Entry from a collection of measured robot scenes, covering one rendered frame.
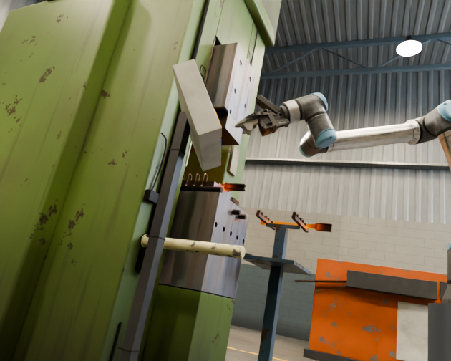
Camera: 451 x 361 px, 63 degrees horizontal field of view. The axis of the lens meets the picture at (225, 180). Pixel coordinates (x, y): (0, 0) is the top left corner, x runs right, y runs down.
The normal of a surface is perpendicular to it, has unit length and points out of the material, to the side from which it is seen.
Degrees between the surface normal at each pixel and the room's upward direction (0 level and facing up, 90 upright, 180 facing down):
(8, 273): 90
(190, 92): 90
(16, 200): 90
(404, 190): 90
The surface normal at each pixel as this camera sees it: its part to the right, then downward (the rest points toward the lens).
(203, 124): 0.01, -0.32
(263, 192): -0.33, -0.36
